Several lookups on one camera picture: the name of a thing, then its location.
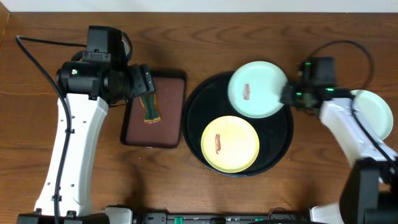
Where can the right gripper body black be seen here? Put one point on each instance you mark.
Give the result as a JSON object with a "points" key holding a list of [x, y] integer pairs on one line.
{"points": [[297, 96]]}

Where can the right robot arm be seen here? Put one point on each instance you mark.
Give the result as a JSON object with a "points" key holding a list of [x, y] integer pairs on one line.
{"points": [[370, 193]]}

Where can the light green plate top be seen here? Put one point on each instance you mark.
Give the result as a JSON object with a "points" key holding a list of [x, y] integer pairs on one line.
{"points": [[376, 111]]}

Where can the green orange sponge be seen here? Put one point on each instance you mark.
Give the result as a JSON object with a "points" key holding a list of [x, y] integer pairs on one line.
{"points": [[150, 107]]}

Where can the rectangular black brown tray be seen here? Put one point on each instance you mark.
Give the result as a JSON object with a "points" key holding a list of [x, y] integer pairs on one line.
{"points": [[165, 133]]}

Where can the round black tray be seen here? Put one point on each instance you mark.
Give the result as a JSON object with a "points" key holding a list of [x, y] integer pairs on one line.
{"points": [[209, 101]]}

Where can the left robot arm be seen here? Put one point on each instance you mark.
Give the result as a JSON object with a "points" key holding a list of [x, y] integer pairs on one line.
{"points": [[96, 77]]}

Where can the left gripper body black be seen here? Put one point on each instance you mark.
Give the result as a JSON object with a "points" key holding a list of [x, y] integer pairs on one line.
{"points": [[142, 80]]}

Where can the yellow plate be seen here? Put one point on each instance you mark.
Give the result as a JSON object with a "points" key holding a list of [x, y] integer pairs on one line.
{"points": [[230, 144]]}

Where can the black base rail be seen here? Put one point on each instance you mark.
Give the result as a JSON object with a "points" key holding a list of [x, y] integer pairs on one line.
{"points": [[164, 218]]}

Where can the light green plate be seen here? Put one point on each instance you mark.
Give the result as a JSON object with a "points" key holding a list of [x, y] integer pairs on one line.
{"points": [[376, 111], [255, 88]]}

